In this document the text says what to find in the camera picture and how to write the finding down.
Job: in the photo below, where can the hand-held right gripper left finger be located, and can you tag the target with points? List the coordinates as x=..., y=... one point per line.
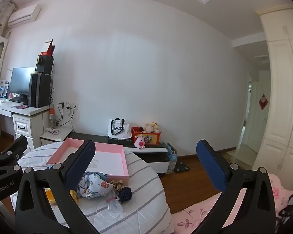
x=80, y=165

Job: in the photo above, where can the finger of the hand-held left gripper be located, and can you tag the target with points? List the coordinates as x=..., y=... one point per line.
x=5, y=173
x=14, y=148

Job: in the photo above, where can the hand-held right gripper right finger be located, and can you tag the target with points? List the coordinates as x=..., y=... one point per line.
x=210, y=165

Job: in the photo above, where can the cartoon print blue cloth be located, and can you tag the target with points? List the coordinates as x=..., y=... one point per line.
x=97, y=185

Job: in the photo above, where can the pink box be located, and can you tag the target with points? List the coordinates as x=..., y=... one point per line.
x=109, y=148

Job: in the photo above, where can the navy knit scrunchie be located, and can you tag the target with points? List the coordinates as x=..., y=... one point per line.
x=125, y=194

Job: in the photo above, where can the white desk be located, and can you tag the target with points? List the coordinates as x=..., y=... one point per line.
x=22, y=126

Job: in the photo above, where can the black bathroom scale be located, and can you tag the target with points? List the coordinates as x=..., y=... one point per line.
x=182, y=167

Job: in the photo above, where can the white side table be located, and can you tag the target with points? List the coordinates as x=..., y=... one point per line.
x=61, y=136

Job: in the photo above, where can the blue carton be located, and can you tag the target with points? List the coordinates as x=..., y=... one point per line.
x=172, y=160

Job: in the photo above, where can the leopard print scrunchie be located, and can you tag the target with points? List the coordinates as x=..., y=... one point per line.
x=116, y=184

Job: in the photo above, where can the pink packet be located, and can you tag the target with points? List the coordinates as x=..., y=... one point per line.
x=52, y=130

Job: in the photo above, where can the yellow packet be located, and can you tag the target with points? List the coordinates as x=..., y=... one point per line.
x=50, y=196

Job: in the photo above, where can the black keyboard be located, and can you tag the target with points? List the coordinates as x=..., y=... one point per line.
x=17, y=100

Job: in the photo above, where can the orange bottle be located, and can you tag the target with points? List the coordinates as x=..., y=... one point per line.
x=51, y=113

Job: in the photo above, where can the white tote bag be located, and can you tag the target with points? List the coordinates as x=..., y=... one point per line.
x=118, y=129

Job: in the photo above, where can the clear plastic bag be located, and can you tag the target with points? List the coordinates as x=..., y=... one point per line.
x=114, y=206

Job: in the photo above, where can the black and white low cabinet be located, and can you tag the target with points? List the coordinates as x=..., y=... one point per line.
x=151, y=158

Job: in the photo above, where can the white door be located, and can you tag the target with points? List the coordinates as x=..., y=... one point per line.
x=256, y=126

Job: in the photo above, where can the blue and white box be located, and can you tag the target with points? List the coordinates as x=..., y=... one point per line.
x=2, y=89

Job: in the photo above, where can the pink plush toy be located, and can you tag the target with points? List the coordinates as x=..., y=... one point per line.
x=139, y=142

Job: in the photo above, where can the black computer tower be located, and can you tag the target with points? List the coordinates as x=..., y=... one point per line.
x=40, y=90

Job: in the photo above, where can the red toy box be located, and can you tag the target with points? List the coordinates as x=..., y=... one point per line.
x=151, y=139

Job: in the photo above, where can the black computer monitor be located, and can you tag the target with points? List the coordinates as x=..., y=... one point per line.
x=20, y=80

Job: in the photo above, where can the cream plush toy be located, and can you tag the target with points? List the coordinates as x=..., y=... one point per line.
x=150, y=126

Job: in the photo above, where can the red door decoration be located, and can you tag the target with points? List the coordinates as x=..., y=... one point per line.
x=263, y=101

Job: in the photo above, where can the black box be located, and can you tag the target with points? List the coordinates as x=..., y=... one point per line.
x=45, y=64

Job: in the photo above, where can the dark cloth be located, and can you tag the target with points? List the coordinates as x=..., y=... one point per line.
x=290, y=209

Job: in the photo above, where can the red and white box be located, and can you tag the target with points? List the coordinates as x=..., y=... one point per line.
x=47, y=48

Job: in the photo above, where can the white air conditioner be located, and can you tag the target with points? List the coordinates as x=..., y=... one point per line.
x=24, y=15

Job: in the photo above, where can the white curtain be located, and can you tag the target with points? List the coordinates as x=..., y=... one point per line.
x=1, y=9

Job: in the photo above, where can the white wall outlets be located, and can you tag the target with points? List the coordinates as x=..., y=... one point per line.
x=74, y=106

